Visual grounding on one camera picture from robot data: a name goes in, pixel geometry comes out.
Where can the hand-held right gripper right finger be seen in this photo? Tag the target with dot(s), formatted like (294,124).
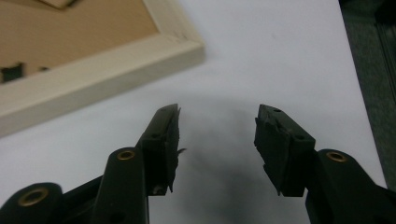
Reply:
(286,155)

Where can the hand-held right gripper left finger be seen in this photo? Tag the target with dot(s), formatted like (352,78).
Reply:
(157,149)

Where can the wooden picture frame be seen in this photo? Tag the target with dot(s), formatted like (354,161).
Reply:
(93,72)

